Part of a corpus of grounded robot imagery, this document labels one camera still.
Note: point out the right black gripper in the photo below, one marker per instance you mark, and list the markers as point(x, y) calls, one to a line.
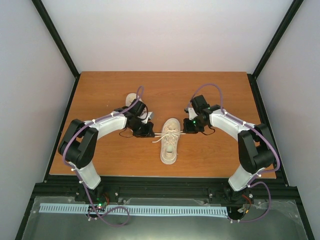
point(188, 128)

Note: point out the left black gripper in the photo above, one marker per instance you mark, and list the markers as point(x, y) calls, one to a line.
point(146, 134)

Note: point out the white lace sneaker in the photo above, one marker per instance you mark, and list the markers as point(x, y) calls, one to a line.
point(169, 138)
point(130, 98)

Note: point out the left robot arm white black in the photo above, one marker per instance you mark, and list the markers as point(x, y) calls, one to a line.
point(78, 144)

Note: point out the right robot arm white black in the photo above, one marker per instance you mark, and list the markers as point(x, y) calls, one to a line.
point(256, 151)

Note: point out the green lit circuit board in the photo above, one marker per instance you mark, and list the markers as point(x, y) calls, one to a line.
point(101, 201)

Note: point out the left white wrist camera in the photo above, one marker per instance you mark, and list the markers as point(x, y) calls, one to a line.
point(147, 116)

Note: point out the light blue cable duct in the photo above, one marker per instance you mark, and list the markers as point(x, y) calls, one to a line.
point(139, 210)

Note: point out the black aluminium frame rail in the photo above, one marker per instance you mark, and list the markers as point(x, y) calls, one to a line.
point(213, 190)

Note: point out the right black frame post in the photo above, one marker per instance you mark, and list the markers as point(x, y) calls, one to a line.
point(280, 31)

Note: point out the black frame post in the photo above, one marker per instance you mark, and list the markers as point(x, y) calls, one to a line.
point(280, 31)
point(44, 15)

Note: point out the left black frame post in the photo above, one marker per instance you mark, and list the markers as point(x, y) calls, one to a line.
point(44, 15)

